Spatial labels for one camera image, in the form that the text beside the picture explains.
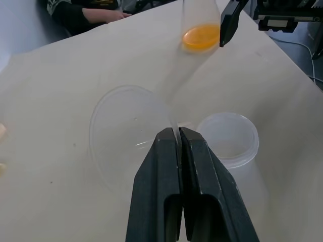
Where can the black stand foot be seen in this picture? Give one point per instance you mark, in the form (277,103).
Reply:
(318,48)

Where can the translucent white wide-mouth bottle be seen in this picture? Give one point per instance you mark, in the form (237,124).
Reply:
(234,148)

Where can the black equipment behind table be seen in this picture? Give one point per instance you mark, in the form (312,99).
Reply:
(151,5)

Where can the person's black sleeved arm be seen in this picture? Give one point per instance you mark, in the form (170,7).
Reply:
(68,15)

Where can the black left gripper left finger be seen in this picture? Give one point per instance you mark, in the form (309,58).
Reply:
(154,176)

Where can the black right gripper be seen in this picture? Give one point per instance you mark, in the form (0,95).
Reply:
(282,15)

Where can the clear cup with orange liquid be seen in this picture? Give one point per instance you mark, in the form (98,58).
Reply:
(200,35)

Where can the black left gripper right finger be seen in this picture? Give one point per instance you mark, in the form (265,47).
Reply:
(214,189)

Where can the person's bare hand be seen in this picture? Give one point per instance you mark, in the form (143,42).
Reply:
(114,16)

